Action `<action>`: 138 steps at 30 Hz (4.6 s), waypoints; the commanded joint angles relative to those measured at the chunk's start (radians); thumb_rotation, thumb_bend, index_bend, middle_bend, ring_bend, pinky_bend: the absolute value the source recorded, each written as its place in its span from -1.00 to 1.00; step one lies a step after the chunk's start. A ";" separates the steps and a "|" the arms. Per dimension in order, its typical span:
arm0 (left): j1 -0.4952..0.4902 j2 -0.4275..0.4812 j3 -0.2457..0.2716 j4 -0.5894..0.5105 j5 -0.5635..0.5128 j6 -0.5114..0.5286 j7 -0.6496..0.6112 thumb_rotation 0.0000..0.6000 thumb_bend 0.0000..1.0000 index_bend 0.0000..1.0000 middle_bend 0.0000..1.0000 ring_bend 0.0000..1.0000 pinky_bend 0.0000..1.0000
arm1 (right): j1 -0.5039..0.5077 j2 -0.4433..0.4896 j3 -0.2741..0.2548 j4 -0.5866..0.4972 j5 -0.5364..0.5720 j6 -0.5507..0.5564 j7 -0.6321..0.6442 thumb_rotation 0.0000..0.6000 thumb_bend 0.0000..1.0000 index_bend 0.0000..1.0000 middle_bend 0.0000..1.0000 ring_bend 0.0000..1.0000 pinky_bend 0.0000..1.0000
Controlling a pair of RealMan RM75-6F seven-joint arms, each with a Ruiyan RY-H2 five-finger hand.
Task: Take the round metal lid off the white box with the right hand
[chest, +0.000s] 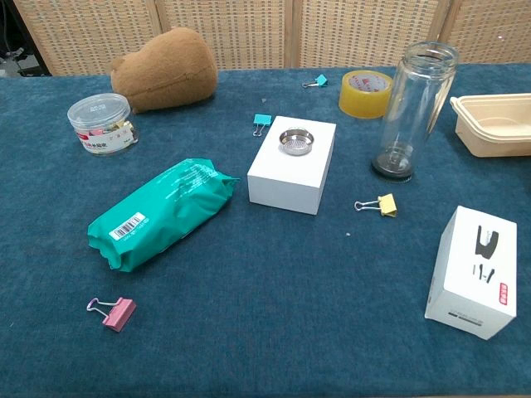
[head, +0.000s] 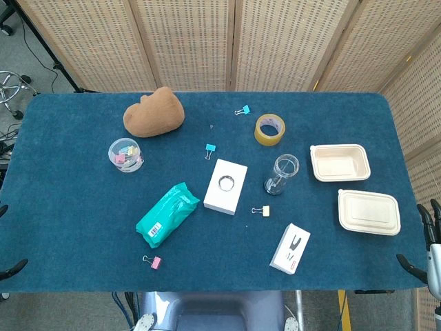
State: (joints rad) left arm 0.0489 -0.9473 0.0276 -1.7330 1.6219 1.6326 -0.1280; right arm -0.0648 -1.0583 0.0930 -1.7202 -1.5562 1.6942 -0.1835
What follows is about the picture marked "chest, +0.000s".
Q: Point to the small metal strainer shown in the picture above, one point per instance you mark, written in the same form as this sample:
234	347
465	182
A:
295	147

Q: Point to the white rectangular box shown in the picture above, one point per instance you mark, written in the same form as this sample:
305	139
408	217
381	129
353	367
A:
290	178

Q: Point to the white stapler box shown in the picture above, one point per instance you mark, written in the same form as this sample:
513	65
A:
473	265

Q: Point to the teal binder clip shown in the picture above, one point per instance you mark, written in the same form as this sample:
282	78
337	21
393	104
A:
263	120
321	80

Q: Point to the green wet wipes pack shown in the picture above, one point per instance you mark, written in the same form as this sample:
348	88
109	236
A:
166	207

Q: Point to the blue table cloth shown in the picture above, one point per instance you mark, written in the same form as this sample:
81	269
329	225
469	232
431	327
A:
265	311

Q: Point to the yellow binder clip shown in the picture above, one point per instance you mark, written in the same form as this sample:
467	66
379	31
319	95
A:
388	205

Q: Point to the yellow packing tape roll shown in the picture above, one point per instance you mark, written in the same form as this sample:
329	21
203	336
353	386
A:
361	103

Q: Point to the brown plush toy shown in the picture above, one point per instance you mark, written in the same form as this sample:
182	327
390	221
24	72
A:
170	70

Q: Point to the woven folding screen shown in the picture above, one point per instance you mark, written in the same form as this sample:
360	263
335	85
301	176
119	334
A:
249	33

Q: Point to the clear glass bottle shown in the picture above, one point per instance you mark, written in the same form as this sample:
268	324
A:
415	103

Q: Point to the clear plastic jar of clips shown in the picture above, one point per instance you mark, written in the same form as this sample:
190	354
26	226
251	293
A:
101	124

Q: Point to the pink binder clip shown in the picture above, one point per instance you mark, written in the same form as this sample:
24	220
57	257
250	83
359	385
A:
120	315

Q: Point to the beige food container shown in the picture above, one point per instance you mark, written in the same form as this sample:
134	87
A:
493	137

